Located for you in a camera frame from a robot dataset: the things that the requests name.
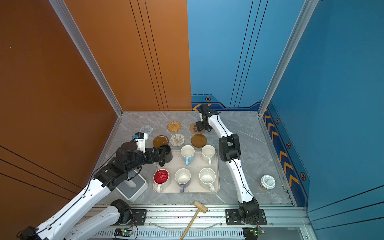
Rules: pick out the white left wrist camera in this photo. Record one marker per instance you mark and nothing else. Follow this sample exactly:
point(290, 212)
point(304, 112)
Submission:
point(141, 138)

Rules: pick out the right green circuit board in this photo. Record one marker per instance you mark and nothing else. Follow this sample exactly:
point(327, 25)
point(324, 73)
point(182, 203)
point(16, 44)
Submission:
point(251, 233)

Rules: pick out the white mug back right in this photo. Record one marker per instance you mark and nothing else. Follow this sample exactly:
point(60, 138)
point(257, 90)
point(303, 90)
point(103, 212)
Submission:
point(208, 153)

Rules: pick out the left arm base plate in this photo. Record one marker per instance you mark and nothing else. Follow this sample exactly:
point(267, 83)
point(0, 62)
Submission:
point(132, 217)

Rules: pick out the glossy brown round coaster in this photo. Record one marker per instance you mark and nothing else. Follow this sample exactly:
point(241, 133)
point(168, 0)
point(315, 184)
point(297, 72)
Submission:
point(160, 141)

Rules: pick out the beige serving tray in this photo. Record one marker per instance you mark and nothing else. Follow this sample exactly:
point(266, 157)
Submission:
point(194, 167)

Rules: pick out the aluminium front rail frame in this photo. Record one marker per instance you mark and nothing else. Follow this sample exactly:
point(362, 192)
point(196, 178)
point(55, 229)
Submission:
point(176, 218)

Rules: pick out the white woven round coaster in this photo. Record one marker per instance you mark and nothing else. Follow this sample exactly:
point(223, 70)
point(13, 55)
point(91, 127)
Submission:
point(177, 140)

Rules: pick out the large white mug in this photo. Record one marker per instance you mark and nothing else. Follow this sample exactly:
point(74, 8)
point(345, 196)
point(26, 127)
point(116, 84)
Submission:
point(207, 177)

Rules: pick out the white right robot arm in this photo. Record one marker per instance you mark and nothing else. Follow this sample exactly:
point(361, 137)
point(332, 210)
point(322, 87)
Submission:
point(230, 153)

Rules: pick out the red inside white mug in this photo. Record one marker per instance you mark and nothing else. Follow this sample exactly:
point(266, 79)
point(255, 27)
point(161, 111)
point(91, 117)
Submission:
point(162, 180)

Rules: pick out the black mug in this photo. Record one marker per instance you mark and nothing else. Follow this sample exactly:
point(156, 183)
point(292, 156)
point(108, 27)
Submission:
point(166, 154)

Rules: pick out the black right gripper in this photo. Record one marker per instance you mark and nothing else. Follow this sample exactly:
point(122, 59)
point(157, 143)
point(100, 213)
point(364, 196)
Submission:
point(200, 127)

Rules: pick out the light blue mug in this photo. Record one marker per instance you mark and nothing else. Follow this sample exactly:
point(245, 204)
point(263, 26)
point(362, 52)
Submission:
point(188, 154)

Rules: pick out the round dark cork coaster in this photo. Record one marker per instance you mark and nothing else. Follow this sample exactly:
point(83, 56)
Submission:
point(199, 140)

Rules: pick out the left green circuit board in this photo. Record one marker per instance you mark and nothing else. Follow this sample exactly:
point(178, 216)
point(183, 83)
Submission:
point(124, 233)

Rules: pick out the aluminium corner post right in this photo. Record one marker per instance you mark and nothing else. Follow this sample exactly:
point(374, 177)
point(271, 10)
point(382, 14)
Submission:
point(295, 36)

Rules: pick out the paw print cork coaster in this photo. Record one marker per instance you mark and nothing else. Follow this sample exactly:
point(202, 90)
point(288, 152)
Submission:
point(194, 130)

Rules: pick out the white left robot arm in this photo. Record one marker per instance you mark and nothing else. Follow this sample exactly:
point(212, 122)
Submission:
point(64, 224)

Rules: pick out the wooden mallet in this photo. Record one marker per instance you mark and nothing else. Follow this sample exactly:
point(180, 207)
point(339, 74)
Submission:
point(200, 208)

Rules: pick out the white mug purple handle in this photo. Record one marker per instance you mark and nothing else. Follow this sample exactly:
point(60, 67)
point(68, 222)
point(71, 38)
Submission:
point(183, 178)

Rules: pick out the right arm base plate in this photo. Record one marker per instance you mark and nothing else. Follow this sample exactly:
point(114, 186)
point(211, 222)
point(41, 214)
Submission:
point(233, 218)

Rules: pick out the aluminium corner post left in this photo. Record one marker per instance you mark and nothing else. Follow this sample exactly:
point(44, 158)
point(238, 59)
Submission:
point(74, 32)

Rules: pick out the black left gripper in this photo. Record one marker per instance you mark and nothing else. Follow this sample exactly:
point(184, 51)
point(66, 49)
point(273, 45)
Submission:
point(157, 156)

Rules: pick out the green circuit board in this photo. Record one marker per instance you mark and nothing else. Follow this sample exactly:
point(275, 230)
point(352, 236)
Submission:
point(251, 233)
point(124, 233)

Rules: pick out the aluminium corner post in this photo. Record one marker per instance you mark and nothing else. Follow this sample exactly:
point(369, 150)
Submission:
point(74, 32)
point(295, 36)

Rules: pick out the tan woven rattan coaster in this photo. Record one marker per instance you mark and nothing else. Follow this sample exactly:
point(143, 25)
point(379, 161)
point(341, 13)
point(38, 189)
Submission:
point(174, 126)

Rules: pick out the clear glass round coaster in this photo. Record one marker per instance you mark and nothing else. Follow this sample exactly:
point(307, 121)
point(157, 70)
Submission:
point(147, 129)

